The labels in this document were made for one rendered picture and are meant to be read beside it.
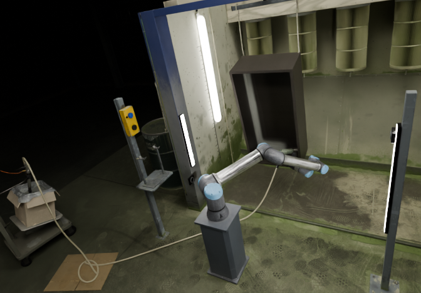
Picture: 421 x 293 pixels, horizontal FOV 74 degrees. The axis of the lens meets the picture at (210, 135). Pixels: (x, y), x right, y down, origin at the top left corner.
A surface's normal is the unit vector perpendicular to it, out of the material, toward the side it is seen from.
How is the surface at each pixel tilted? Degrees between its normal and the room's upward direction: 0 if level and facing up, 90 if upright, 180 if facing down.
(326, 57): 90
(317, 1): 90
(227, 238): 90
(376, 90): 57
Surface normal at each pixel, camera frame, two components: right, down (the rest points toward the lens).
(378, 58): -0.47, 0.45
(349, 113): -0.49, -0.11
